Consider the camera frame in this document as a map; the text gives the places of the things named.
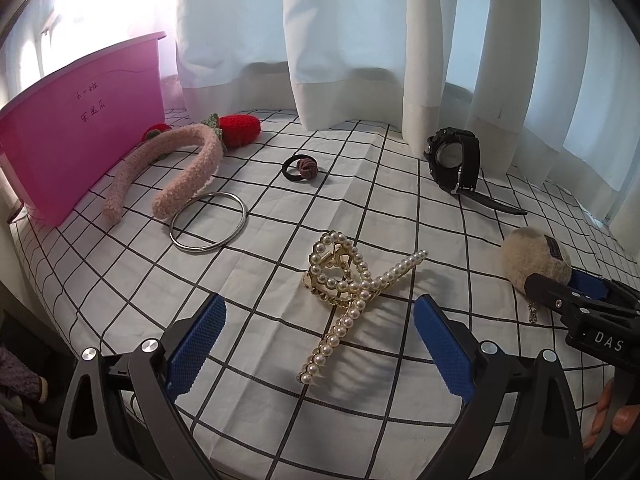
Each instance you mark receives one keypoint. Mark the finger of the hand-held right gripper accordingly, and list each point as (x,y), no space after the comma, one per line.
(550,290)
(590,282)

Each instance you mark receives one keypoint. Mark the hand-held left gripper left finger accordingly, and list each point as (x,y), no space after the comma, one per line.
(197,350)

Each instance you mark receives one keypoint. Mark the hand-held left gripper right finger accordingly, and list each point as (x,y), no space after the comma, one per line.
(442,350)

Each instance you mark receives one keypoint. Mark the pearl hair claw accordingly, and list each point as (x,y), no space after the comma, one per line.
(350,287)

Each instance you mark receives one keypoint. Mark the silver bangle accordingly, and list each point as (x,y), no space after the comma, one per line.
(244,220)

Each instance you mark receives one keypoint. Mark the black wrist watch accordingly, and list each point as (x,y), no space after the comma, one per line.
(450,152)

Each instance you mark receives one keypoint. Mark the pink fluffy strawberry headband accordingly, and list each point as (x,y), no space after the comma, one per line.
(200,160)

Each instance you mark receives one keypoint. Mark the pink plastic tub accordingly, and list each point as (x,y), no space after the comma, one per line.
(90,150)

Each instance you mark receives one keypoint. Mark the person's right hand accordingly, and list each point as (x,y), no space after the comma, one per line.
(615,410)

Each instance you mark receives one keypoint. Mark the white checkered tablecloth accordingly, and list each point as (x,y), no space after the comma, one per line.
(280,240)

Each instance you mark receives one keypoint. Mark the purple knit garment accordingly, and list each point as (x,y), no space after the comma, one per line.
(20,375)

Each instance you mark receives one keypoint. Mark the white curtain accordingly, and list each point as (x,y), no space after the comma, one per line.
(350,35)

